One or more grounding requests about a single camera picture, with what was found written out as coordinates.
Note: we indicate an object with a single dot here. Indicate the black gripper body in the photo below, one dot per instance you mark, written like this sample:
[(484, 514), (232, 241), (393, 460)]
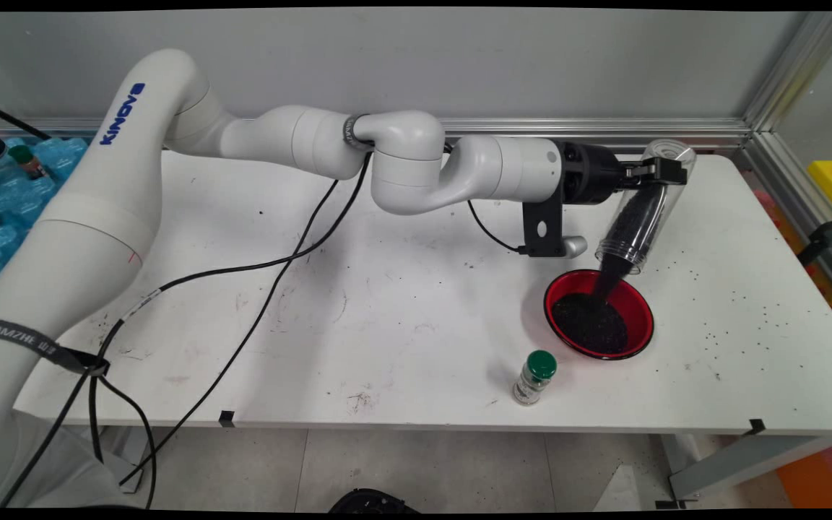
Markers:
[(589, 173)]

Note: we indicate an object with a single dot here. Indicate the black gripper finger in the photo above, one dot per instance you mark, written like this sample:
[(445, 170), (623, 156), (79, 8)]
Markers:
[(658, 172)]

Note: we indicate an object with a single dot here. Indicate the clear plastic jar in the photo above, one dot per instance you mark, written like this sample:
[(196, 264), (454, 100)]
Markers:
[(640, 224)]

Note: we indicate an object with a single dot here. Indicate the black seeds batch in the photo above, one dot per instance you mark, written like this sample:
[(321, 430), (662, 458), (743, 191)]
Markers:
[(633, 224)]

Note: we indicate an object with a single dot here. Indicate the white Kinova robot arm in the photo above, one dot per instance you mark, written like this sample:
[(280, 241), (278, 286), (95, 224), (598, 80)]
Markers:
[(98, 217)]

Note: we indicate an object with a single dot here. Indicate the red bowl black rim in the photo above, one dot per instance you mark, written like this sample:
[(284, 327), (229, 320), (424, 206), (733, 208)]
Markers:
[(640, 310)]

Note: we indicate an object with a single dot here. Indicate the black seed heap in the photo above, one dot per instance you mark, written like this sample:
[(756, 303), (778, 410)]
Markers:
[(588, 326)]

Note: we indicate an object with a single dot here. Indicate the black stand clamp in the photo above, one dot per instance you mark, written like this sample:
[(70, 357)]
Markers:
[(824, 237)]

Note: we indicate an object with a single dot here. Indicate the green capped spice bottle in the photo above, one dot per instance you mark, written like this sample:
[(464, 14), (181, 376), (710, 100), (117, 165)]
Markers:
[(535, 375)]

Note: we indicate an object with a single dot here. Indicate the black tape marker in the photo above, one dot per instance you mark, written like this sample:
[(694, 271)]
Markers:
[(755, 427), (227, 418)]

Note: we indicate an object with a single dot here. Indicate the grey metal table leg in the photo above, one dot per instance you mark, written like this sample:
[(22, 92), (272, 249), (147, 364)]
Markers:
[(741, 462), (134, 469)]

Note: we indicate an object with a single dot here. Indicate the orange floor panel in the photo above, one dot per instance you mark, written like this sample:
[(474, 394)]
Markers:
[(820, 477)]

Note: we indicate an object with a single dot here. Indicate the black round floor object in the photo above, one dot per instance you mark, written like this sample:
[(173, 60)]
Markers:
[(373, 502)]

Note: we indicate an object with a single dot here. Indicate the green cap red label bottle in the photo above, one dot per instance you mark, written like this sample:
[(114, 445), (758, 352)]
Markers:
[(26, 160)]

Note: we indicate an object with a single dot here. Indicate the blue water bottle pack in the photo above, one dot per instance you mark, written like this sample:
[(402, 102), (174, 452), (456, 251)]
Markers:
[(19, 209)]

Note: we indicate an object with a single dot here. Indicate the horizontal aluminium frame rail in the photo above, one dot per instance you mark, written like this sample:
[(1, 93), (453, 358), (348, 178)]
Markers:
[(712, 131)]

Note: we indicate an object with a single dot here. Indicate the black camera mounting bracket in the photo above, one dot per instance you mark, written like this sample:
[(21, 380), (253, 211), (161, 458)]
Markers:
[(542, 227)]

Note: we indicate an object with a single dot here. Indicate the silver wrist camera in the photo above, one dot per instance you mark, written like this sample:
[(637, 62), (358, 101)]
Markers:
[(575, 247)]

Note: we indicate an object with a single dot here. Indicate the side aluminium frame rail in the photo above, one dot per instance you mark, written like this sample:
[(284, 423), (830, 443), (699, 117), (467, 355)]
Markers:
[(799, 202)]

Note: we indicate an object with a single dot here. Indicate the slanted aluminium frame post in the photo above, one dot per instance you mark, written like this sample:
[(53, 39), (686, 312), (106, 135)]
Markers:
[(795, 68)]

